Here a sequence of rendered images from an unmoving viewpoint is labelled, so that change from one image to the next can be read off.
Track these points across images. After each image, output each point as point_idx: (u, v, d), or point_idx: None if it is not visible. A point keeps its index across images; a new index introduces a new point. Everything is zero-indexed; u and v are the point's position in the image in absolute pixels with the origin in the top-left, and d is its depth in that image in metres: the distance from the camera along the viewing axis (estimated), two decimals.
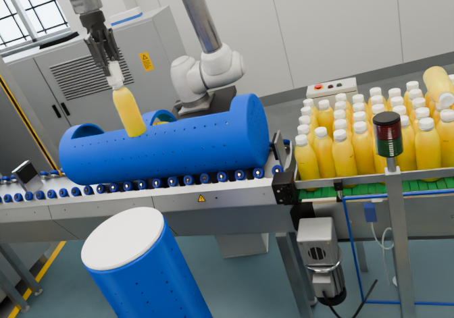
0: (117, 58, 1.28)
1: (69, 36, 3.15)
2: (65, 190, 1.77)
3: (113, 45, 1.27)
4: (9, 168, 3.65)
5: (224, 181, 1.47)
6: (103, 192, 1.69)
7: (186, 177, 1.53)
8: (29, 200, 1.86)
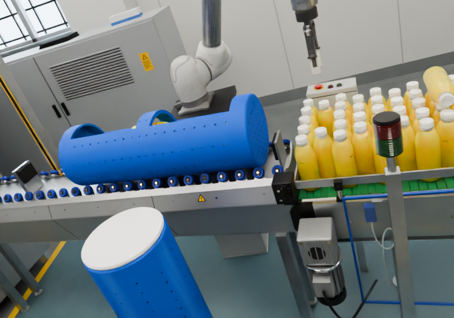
0: (318, 46, 1.39)
1: (69, 36, 3.15)
2: (65, 190, 1.77)
3: (315, 36, 1.38)
4: (9, 168, 3.65)
5: (225, 181, 1.47)
6: (103, 192, 1.69)
7: (186, 177, 1.53)
8: (29, 200, 1.86)
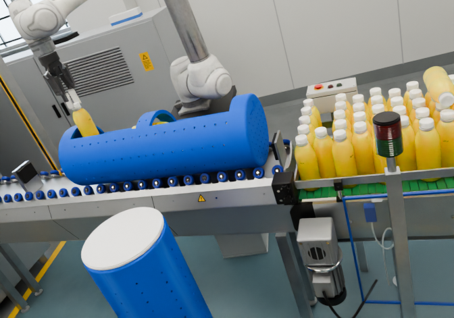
0: (73, 86, 1.60)
1: (69, 36, 3.15)
2: (65, 190, 1.77)
3: (69, 76, 1.59)
4: (9, 168, 3.65)
5: (225, 181, 1.47)
6: (103, 192, 1.69)
7: (186, 177, 1.53)
8: (29, 200, 1.86)
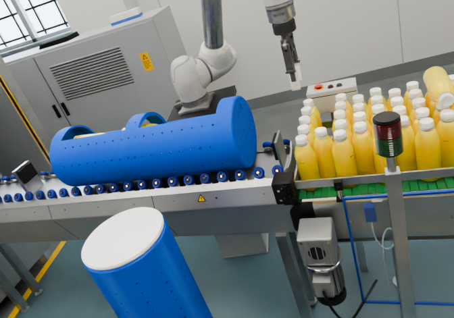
0: (298, 60, 1.33)
1: (69, 36, 3.15)
2: (65, 190, 1.77)
3: (294, 49, 1.32)
4: (9, 168, 3.65)
5: (222, 170, 1.48)
6: (101, 183, 1.70)
7: (187, 183, 1.53)
8: (29, 200, 1.86)
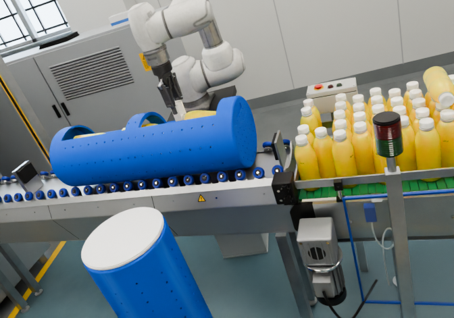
0: (181, 97, 1.49)
1: (69, 36, 3.15)
2: (65, 190, 1.77)
3: (177, 86, 1.48)
4: (9, 168, 3.65)
5: (222, 171, 1.48)
6: (101, 183, 1.70)
7: (186, 183, 1.53)
8: (29, 200, 1.86)
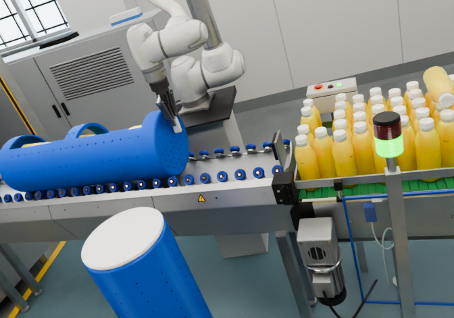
0: None
1: (69, 36, 3.15)
2: (64, 195, 1.77)
3: (163, 111, 1.49)
4: None
5: (227, 177, 1.47)
6: (96, 191, 1.71)
7: (184, 180, 1.53)
8: (31, 195, 1.86)
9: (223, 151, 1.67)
